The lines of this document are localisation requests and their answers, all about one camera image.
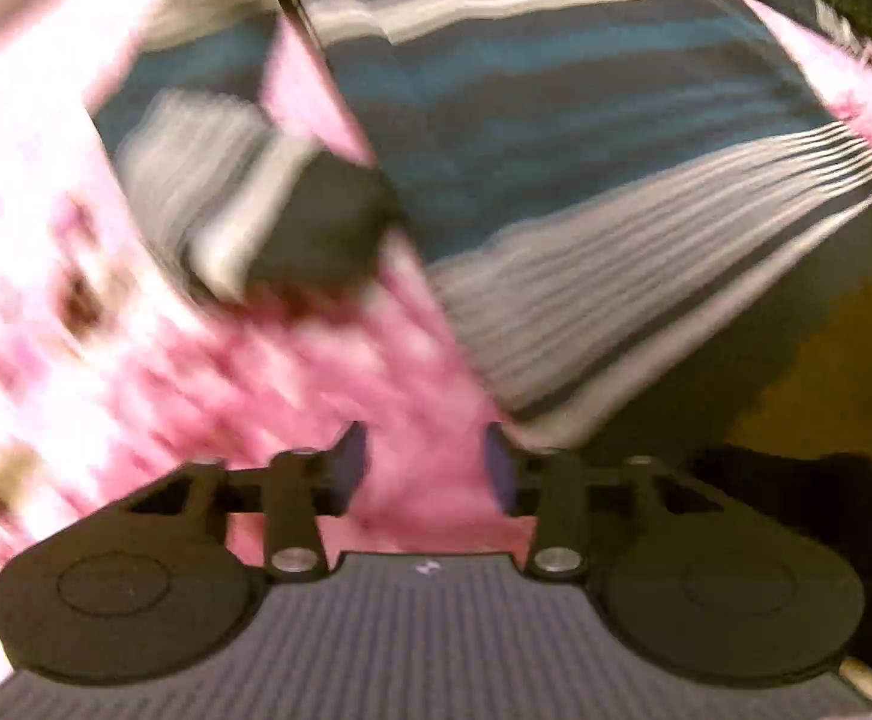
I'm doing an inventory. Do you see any pink floral blanket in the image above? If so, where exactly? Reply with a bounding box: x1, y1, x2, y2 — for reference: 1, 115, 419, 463
0, 0, 872, 691

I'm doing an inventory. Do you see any striped shirt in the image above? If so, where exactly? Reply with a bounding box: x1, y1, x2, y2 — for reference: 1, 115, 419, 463
95, 0, 872, 452

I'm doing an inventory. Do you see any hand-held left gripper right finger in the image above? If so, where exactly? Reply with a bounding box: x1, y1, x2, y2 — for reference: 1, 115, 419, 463
484, 421, 716, 583

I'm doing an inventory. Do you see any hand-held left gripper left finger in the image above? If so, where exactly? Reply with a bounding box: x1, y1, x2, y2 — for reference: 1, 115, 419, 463
125, 421, 370, 586

